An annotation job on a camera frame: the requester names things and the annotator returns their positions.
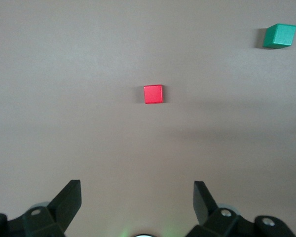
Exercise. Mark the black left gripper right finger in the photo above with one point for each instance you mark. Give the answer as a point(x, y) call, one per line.
point(203, 205)

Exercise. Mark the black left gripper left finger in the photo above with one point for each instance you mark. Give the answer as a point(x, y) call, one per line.
point(64, 205)

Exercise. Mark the red cube block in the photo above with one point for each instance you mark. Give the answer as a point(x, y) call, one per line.
point(153, 94)

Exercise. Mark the green cube block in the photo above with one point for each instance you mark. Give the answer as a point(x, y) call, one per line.
point(281, 35)

